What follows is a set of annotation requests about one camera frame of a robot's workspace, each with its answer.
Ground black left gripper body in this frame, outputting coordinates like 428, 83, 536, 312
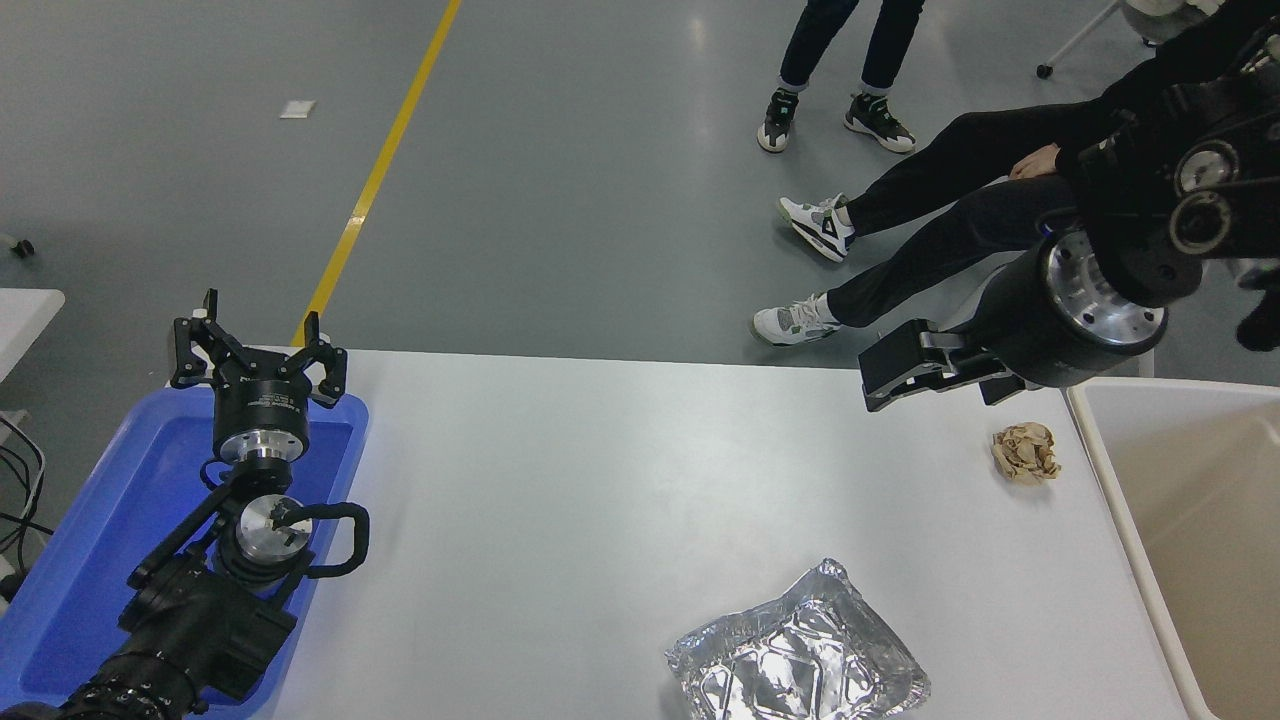
214, 360, 313, 441

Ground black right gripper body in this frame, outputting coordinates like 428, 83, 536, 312
963, 240, 1167, 390

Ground person's left hand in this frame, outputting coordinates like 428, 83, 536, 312
1009, 143, 1062, 182

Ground crumpled tan paper ball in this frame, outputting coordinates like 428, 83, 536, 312
990, 422, 1062, 487

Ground person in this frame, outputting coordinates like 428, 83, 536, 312
750, 0, 1280, 348
757, 0, 926, 155

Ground white side table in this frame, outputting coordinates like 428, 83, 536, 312
0, 288, 65, 386

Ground blue plastic tray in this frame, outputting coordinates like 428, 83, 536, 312
0, 385, 369, 720

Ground large pale bin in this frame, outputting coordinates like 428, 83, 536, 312
1066, 377, 1280, 720

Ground crumpled foil tray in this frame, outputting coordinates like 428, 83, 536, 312
664, 558, 932, 720

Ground black cables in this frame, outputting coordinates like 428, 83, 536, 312
0, 412, 47, 606

